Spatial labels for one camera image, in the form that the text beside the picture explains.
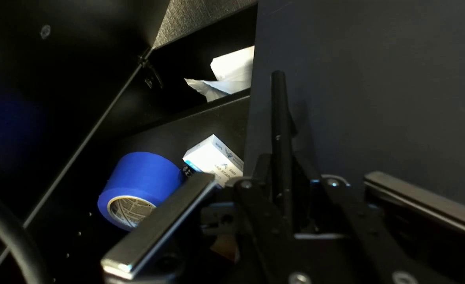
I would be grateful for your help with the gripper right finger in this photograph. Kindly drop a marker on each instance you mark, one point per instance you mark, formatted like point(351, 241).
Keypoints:
point(431, 202)

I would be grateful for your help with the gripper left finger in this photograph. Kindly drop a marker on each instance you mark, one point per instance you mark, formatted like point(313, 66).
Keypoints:
point(158, 225)

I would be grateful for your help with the black cabinet body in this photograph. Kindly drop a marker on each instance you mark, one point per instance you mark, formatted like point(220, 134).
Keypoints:
point(59, 63)

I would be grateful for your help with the blue tape roll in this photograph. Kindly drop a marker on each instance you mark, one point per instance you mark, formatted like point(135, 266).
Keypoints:
point(147, 175)

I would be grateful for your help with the small white box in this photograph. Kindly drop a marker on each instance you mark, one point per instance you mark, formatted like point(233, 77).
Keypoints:
point(214, 157)

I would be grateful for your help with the crumpled white paper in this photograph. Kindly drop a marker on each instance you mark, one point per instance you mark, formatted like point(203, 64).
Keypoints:
point(233, 71)

